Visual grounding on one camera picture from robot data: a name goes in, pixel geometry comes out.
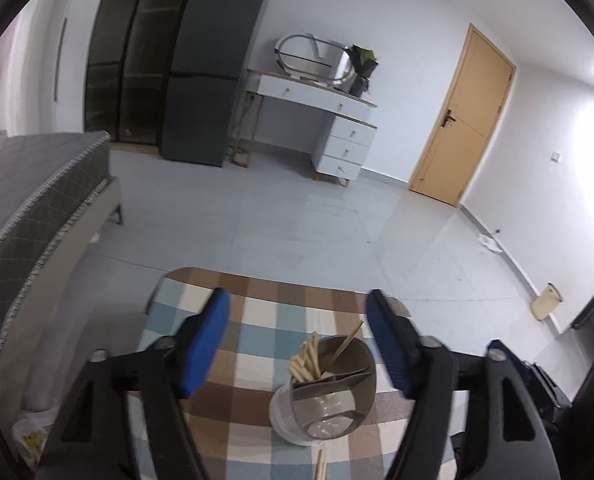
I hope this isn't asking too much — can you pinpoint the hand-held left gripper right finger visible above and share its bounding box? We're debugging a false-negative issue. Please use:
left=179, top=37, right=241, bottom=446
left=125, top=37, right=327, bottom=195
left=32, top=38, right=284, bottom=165
left=365, top=288, right=572, bottom=480

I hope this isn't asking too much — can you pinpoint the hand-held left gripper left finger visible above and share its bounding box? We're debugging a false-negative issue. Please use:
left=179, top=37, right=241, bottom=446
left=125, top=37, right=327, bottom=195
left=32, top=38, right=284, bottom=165
left=32, top=287, right=232, bottom=480

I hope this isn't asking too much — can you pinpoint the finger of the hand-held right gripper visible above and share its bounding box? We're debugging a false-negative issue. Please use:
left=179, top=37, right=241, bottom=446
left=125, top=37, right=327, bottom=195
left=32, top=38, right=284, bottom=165
left=486, top=338, right=532, bottom=376

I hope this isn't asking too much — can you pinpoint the single brown wooden chopstick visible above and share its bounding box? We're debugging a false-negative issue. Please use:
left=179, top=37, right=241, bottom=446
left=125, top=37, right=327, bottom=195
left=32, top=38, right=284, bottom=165
left=328, top=320, right=365, bottom=365

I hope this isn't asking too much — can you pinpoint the bundle of wooden chopsticks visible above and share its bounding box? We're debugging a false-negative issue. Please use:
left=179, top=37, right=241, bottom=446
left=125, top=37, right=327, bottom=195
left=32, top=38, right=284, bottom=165
left=287, top=331, right=324, bottom=385

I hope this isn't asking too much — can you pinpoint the white grey utensil holder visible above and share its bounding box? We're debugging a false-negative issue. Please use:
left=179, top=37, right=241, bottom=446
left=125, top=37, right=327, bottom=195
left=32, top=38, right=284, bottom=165
left=268, top=335, right=378, bottom=447

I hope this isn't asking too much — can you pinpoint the beige trash bin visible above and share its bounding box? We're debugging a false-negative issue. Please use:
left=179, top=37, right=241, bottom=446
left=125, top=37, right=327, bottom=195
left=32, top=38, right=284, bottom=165
left=532, top=282, right=564, bottom=321

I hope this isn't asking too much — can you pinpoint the checked tablecloth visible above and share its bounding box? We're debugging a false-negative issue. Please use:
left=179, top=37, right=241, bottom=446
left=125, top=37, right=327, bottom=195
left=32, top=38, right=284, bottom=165
left=124, top=266, right=472, bottom=480

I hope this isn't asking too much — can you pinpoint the grey quilted bed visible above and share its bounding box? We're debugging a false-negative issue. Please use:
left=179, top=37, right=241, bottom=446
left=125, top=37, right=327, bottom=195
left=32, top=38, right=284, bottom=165
left=0, top=176, right=124, bottom=411

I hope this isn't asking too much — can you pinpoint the white plastic bag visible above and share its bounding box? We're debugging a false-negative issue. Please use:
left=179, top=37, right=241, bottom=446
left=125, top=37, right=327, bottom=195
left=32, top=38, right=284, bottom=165
left=11, top=417, right=48, bottom=466

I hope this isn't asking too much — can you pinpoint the wooden door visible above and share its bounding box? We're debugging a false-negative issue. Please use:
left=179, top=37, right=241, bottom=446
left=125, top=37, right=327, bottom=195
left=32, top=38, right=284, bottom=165
left=408, top=23, right=518, bottom=208

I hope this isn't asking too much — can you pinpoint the dark grey fridge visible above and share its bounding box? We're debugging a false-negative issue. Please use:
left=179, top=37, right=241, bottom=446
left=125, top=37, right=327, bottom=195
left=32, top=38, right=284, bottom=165
left=159, top=0, right=273, bottom=168

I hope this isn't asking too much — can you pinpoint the grey quilted mattress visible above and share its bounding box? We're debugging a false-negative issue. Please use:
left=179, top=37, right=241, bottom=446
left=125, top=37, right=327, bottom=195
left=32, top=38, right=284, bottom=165
left=0, top=131, right=112, bottom=361

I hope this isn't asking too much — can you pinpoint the black wrapped green bouquet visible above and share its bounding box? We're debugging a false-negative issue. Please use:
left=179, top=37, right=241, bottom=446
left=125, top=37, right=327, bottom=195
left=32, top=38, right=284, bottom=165
left=347, top=44, right=380, bottom=100

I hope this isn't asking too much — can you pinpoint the white vanity desk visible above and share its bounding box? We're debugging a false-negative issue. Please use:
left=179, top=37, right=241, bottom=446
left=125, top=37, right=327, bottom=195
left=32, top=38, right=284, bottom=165
left=231, top=67, right=379, bottom=188

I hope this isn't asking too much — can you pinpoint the dark glass cabinet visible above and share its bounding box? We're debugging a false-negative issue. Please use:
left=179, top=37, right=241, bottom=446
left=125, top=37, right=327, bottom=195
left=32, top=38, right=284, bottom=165
left=84, top=0, right=198, bottom=146

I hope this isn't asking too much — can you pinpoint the oval vanity mirror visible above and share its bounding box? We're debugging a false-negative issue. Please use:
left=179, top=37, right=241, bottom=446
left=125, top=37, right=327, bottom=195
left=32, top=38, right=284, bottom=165
left=274, top=32, right=353, bottom=86

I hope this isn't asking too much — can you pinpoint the white glossy wardrobe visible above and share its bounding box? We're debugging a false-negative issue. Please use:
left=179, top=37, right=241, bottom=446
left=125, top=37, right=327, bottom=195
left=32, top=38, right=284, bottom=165
left=7, top=0, right=108, bottom=136

